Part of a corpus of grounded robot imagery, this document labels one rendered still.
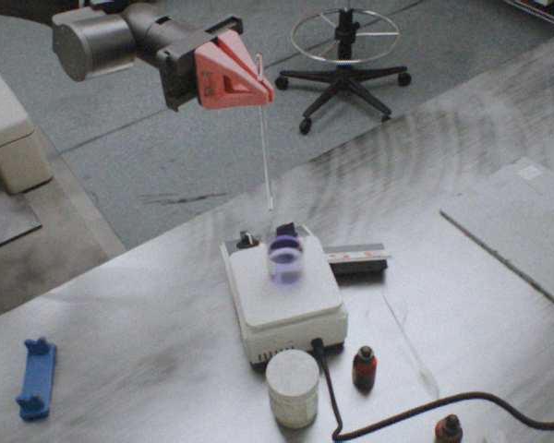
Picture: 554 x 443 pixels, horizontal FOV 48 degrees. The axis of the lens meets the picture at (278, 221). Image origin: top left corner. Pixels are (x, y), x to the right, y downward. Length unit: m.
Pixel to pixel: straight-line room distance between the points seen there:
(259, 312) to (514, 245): 0.40
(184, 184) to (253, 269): 1.42
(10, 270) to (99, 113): 1.19
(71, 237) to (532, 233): 1.05
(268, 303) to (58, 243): 0.90
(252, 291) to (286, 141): 1.58
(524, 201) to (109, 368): 0.65
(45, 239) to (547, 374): 1.16
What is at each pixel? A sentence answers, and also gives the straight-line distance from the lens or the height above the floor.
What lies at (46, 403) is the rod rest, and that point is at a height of 0.76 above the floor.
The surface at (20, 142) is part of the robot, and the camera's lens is 1.65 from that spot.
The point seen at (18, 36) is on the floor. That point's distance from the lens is 3.32.
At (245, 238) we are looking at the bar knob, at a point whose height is 0.81.
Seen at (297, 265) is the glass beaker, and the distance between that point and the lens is 0.73.
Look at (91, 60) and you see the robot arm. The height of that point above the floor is 1.12.
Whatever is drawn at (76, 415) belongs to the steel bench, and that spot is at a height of 0.75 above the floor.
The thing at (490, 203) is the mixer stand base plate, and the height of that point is 0.76.
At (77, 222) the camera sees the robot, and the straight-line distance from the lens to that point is 1.60.
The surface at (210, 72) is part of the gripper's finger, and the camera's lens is 0.61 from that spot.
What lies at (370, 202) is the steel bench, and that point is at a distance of 0.99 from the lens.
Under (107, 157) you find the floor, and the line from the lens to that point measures 2.37.
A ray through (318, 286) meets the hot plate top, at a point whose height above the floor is 0.84.
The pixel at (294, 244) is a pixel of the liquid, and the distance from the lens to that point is 0.75.
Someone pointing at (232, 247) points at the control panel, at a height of 0.80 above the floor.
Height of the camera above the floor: 1.43
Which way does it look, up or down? 46 degrees down
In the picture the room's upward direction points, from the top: 4 degrees counter-clockwise
